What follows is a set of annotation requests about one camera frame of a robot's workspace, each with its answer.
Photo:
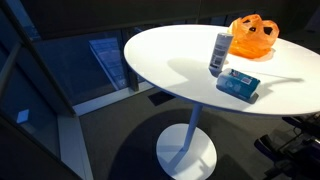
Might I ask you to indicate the dark floor vent panel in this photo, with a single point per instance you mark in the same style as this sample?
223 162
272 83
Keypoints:
161 98

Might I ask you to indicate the white window sill ledge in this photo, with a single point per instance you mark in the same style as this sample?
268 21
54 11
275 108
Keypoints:
110 98

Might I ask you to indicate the blue wet wipes pack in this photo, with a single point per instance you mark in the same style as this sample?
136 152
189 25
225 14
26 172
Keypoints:
237 84

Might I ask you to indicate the white round table base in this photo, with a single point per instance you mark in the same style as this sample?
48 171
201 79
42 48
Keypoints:
196 160

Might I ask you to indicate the orange plastic bag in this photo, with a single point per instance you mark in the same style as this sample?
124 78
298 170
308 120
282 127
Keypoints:
250 43

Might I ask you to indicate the dark wheeled equipment base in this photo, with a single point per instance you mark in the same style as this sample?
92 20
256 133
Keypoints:
293 146

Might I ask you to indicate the white table pedestal leg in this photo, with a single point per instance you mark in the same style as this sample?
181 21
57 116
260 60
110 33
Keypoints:
192 125

